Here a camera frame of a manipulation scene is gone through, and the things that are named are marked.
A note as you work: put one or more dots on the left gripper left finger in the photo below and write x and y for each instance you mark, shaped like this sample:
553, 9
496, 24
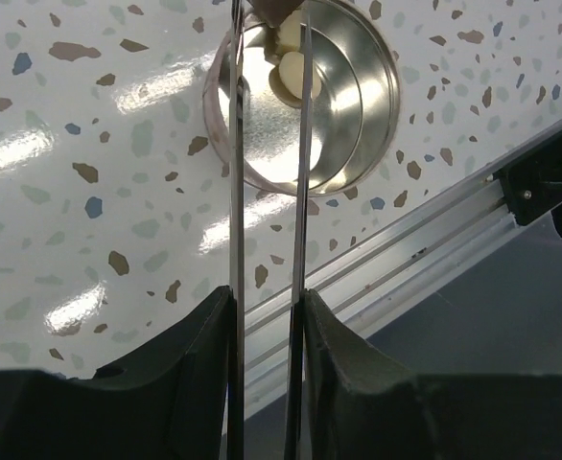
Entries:
163, 400

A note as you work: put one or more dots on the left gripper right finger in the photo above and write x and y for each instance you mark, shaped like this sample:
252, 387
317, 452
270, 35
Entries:
364, 404

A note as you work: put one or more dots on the silver metal tweezers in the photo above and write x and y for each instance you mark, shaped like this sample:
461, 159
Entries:
235, 447

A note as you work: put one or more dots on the white oval chocolate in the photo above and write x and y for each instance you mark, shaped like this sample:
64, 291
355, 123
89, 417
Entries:
291, 75

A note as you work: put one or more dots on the white square chocolate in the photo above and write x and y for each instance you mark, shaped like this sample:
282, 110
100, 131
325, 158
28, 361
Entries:
282, 40

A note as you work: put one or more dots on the brown chocolate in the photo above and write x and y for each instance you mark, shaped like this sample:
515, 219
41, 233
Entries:
274, 12

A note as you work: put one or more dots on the aluminium front rail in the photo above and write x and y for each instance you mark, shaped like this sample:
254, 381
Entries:
379, 279

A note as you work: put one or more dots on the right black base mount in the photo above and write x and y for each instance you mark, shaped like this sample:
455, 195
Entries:
545, 187

